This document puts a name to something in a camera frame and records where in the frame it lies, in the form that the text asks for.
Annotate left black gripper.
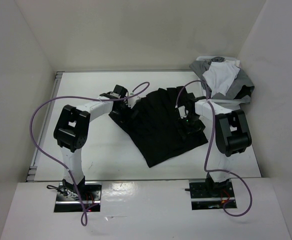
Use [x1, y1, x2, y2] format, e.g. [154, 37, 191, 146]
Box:
[110, 100, 139, 128]

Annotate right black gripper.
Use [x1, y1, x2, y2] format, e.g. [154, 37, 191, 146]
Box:
[173, 113, 206, 142]

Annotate black pleated skirt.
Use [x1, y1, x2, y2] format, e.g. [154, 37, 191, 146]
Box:
[109, 86, 208, 168]

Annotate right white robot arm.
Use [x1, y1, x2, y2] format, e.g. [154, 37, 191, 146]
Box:
[175, 93, 252, 197]

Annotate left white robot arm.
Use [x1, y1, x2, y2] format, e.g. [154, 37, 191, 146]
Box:
[53, 85, 128, 200]

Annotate white laundry basket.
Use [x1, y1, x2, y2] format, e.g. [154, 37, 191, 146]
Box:
[189, 56, 255, 107]

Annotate grey garment in basket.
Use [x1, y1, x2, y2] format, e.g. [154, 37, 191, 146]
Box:
[189, 56, 255, 105]

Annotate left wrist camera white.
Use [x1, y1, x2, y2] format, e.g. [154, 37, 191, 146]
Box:
[126, 95, 141, 109]

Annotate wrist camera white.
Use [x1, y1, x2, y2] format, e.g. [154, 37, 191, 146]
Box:
[175, 105, 188, 119]
[126, 95, 141, 109]

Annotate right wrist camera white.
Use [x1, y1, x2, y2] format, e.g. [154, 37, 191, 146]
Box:
[175, 105, 188, 119]

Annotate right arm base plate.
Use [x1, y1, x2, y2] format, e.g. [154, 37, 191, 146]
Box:
[184, 178, 237, 210]

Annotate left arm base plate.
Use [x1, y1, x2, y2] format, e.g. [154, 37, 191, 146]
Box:
[46, 182, 102, 213]

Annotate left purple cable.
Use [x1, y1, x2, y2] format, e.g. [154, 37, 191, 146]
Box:
[29, 81, 151, 227]

